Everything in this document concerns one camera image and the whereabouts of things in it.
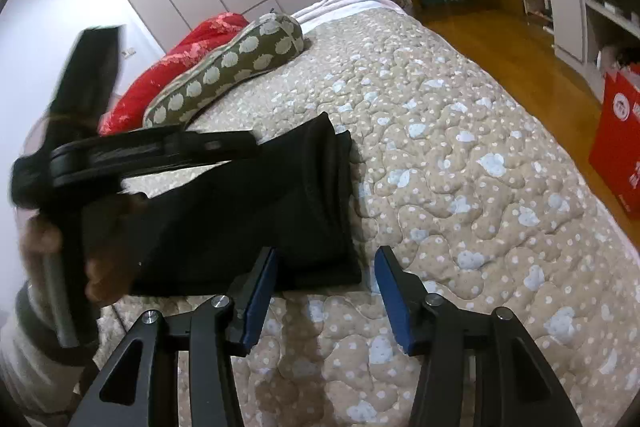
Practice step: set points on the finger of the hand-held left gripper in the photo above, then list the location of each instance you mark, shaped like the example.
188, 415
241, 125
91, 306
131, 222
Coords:
200, 146

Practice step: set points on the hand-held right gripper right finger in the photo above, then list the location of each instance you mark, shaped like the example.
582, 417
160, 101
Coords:
395, 302

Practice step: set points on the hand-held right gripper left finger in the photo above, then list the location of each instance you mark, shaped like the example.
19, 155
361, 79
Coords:
257, 299

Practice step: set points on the black pants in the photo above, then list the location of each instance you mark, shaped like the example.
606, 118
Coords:
225, 217

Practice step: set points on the person's left forearm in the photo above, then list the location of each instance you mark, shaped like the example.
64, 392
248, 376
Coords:
30, 357

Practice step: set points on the person's left hand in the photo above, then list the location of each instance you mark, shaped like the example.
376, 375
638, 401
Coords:
107, 277

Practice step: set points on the red floral bolster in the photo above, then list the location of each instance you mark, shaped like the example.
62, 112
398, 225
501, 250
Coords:
165, 72

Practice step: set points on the green hedgehog print pillow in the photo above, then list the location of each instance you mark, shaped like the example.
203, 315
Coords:
235, 57

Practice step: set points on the beige printed quilt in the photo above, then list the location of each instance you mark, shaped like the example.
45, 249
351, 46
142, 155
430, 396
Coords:
450, 157

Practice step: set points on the white folded blanket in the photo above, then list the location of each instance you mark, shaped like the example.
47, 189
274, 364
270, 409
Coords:
340, 4

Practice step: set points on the red bag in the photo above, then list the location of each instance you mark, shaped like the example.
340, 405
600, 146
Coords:
615, 142

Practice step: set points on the white shelf unit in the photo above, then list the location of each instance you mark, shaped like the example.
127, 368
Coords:
565, 7

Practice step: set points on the wall switch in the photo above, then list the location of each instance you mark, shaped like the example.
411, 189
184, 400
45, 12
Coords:
129, 52

